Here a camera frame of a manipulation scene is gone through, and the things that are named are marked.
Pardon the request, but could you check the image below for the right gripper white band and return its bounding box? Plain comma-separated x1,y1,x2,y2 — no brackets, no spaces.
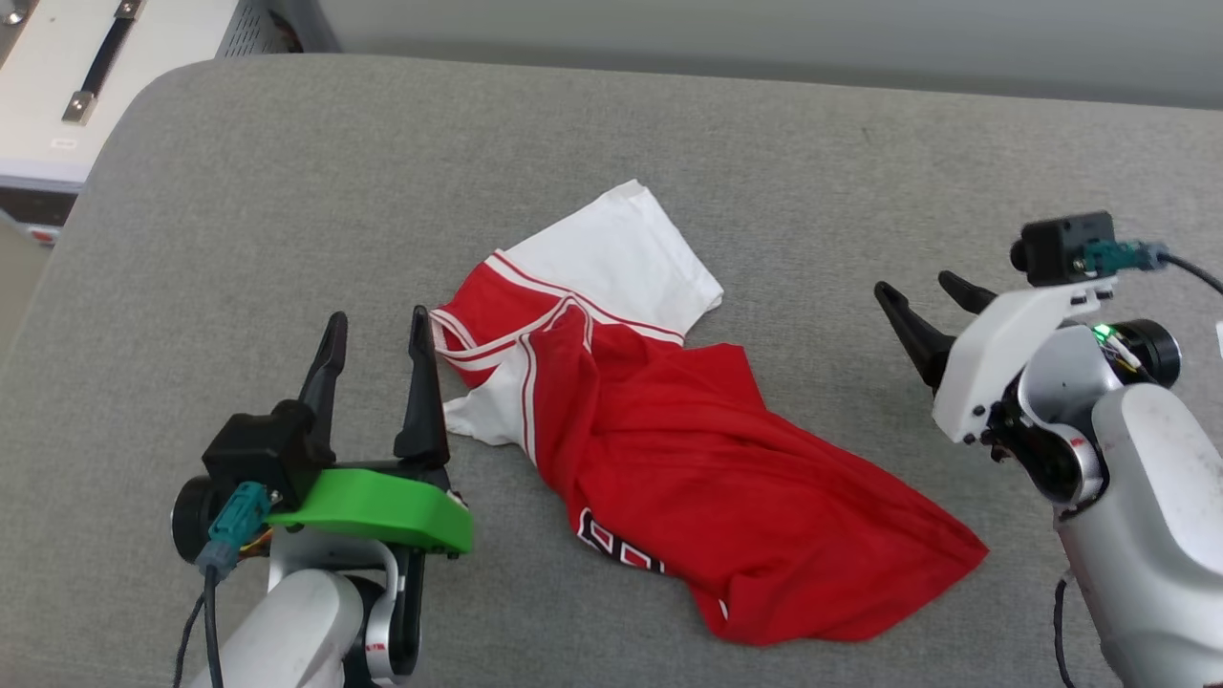
874,271,1117,443

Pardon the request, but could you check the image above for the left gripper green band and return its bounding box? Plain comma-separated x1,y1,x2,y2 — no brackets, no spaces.
268,306,474,557

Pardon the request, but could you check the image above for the red white basketball jersey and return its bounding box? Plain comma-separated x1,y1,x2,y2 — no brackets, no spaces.
430,180,990,647

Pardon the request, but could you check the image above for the grey fabric sofa cushion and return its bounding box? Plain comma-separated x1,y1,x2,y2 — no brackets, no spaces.
0,53,1223,688

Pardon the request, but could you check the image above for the white metal equipment box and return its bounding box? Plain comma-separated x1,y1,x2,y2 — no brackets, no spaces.
0,0,288,245

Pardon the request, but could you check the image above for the black strap box handle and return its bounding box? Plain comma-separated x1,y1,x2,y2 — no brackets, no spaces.
62,0,144,125

